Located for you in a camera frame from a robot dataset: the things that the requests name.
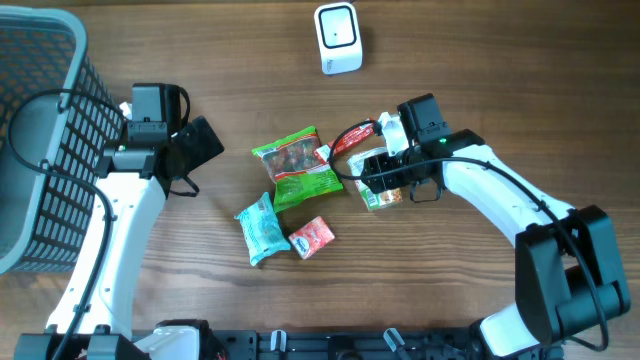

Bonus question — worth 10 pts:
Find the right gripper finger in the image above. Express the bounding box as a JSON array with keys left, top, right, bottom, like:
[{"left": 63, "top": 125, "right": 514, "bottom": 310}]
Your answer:
[
  {"left": 361, "top": 154, "right": 385, "bottom": 194},
  {"left": 382, "top": 154, "right": 403, "bottom": 190}
]

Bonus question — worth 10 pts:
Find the cup noodles white green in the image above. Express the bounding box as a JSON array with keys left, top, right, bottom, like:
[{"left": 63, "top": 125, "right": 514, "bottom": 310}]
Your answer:
[{"left": 347, "top": 147, "right": 402, "bottom": 211}]

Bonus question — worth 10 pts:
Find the red stick snack packet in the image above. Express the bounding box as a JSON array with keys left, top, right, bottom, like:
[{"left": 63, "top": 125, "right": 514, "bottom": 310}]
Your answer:
[{"left": 314, "top": 119, "right": 375, "bottom": 164}]

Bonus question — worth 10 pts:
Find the green gummy candy bag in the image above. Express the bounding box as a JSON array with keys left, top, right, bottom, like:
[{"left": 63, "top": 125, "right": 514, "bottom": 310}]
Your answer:
[{"left": 252, "top": 126, "right": 343, "bottom": 213}]

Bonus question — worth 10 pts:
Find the small red snack packet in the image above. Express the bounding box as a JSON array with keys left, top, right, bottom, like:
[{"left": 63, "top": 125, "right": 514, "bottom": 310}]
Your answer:
[{"left": 288, "top": 216, "right": 335, "bottom": 259}]

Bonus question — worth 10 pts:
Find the light teal snack packet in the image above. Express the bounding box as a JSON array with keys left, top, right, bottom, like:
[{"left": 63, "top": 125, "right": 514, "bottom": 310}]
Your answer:
[{"left": 235, "top": 192, "right": 291, "bottom": 266}]

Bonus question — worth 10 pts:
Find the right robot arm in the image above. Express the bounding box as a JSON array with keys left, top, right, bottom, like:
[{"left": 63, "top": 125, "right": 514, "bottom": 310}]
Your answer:
[{"left": 362, "top": 130, "right": 631, "bottom": 358}]

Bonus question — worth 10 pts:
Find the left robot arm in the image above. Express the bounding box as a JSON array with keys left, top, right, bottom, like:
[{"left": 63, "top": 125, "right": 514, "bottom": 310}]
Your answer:
[{"left": 14, "top": 117, "right": 226, "bottom": 359}]

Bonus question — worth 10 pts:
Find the white barcode scanner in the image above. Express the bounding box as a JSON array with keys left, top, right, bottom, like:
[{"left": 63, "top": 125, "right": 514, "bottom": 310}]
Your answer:
[{"left": 314, "top": 2, "right": 363, "bottom": 76}]

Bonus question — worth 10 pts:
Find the grey plastic mesh basket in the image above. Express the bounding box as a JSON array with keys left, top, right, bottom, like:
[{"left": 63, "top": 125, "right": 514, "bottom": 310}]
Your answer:
[{"left": 1, "top": 6, "right": 123, "bottom": 273}]

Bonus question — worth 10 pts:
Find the right black camera cable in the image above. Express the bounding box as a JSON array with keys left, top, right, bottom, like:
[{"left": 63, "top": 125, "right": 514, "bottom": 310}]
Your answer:
[{"left": 327, "top": 118, "right": 610, "bottom": 352}]

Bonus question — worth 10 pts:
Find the black camera cable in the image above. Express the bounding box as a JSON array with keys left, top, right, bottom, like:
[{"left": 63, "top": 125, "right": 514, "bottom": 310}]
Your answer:
[
  {"left": 5, "top": 88, "right": 126, "bottom": 360},
  {"left": 327, "top": 118, "right": 610, "bottom": 352}
]

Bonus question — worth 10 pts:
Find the left black camera cable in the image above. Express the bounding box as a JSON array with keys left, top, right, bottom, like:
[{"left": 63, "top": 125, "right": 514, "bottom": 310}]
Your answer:
[{"left": 5, "top": 88, "right": 126, "bottom": 360}]

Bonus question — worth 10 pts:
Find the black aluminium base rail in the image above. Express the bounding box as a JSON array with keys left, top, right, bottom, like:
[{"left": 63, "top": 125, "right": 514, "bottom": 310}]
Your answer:
[{"left": 201, "top": 327, "right": 495, "bottom": 360}]

